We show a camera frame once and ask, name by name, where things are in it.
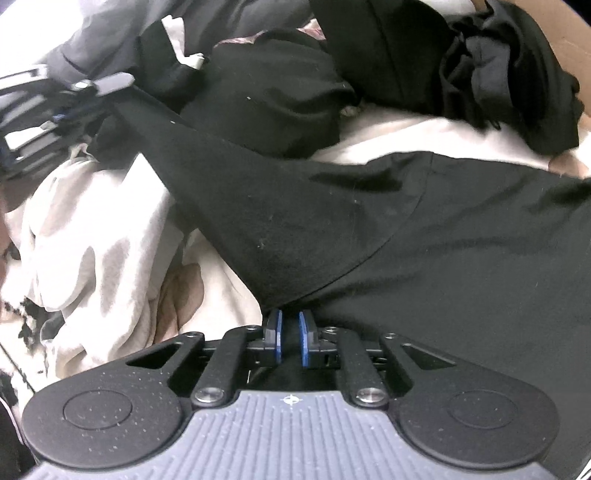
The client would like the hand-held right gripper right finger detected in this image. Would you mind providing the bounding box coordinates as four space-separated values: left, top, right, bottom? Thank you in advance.
298 310 458 409

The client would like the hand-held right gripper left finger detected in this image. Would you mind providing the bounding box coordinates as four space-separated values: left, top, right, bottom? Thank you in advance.
126 309 283 408

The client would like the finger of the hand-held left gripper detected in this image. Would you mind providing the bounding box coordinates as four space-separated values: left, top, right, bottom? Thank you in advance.
0 117 100 180
46 73 137 110

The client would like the black cartoon print t-shirt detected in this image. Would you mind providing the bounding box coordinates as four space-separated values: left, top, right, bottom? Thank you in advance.
90 85 591 480

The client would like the cream sweatshirt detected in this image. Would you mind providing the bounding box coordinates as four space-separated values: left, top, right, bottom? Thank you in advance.
4 148 204 379

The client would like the black white spotted cloth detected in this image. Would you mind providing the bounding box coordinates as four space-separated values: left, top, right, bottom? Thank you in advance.
0 295 51 356

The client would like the cream printed bed sheet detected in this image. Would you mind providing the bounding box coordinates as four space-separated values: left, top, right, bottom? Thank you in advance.
157 104 591 344

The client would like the black buttoned garment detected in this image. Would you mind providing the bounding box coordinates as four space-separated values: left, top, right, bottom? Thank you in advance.
314 0 583 155

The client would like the brown flattened cardboard box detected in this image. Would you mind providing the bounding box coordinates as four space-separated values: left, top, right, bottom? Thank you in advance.
471 0 591 116

